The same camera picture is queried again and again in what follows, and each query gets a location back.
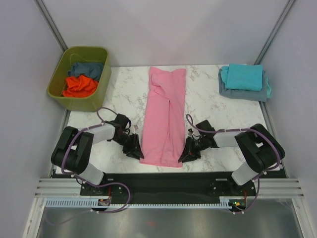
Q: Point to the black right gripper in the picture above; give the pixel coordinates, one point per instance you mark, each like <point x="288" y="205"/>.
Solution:
<point x="188" y="153"/>

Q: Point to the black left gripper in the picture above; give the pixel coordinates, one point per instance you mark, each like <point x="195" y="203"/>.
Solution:
<point x="136" y="153"/>

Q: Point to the pink t shirt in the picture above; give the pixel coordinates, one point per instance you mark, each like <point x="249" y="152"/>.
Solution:
<point x="163" y="137"/>

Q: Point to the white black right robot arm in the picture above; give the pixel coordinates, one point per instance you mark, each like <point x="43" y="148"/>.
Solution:
<point x="260" y="149"/>

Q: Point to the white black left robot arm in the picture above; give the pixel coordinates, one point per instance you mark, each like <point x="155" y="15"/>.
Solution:
<point x="73" y="149"/>

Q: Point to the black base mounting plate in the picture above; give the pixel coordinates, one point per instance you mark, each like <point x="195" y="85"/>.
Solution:
<point x="170" y="188"/>

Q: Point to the orange t shirt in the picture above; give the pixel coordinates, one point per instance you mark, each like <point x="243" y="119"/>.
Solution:
<point x="79" y="87"/>

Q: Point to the olive green plastic bin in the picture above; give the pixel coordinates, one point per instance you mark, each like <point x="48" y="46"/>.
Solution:
<point x="57" y="84"/>

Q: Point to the dark teal t shirt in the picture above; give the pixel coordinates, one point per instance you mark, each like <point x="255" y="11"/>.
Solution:
<point x="91" y="70"/>

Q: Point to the folded grey blue t shirt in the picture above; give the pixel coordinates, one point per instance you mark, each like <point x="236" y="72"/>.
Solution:
<point x="260" y="96"/>

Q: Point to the folded turquoise t shirt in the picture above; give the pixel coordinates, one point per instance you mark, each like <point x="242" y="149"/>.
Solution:
<point x="242" y="77"/>

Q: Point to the white slotted cable duct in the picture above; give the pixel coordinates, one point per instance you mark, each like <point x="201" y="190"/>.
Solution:
<point x="97" y="203"/>

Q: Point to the aluminium front rail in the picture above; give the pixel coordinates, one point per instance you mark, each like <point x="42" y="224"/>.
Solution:
<point x="268" y="188"/>

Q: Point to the left aluminium corner post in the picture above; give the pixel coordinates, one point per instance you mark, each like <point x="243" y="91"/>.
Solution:
<point x="52" y="25"/>

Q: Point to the aluminium corner post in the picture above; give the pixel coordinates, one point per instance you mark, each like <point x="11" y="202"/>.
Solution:
<point x="275" y="30"/>
<point x="52" y="25"/>

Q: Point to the right aluminium corner post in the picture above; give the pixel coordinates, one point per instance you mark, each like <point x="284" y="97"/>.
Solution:
<point x="275" y="30"/>

